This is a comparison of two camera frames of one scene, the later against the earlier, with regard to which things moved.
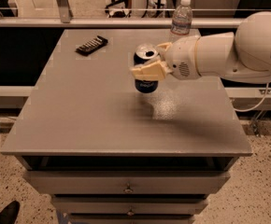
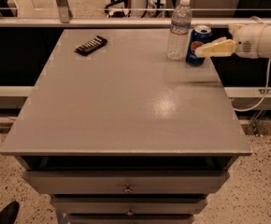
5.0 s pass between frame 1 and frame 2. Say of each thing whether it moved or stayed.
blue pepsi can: moved
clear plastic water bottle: stayed
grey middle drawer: stayed
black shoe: stayed
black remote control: stayed
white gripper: moved
